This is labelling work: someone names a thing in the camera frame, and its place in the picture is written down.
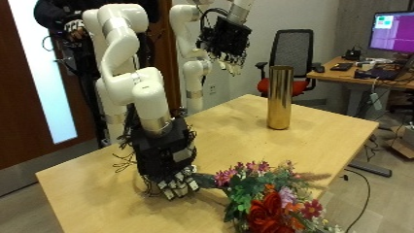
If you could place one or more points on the artificial flower bouquet green stem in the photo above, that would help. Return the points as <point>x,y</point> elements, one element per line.
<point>263,200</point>

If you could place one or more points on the gold cylinder vase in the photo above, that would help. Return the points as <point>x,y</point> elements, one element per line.
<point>280,97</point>

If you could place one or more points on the black office chair red seat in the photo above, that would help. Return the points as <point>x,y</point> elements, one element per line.
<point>294,48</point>

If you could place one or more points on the black computer mouse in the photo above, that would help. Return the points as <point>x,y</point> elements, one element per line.
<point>320,69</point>

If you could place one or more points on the wooden office desk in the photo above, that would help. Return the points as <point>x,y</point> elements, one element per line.
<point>336,75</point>

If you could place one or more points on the black keyboard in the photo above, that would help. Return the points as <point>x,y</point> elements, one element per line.
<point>341,67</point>

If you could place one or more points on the black desk phone dock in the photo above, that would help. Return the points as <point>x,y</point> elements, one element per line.
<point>353,54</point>

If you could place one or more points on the black laptop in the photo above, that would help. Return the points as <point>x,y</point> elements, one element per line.
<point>388,73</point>

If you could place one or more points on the computer monitor purple screen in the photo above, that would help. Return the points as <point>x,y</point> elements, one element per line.
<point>395,32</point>

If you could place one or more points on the hanging grey power adapter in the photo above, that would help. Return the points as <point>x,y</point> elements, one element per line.
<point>376,101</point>

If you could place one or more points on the person in black clothes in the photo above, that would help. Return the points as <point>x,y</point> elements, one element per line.
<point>53,13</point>

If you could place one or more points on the grey table foot bar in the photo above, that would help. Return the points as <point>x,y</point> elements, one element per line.
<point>371,168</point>

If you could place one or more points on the cardboard box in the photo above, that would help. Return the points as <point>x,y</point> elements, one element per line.
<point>404,144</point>

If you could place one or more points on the white wall outlet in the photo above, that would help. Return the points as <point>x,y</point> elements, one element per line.
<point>212,89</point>

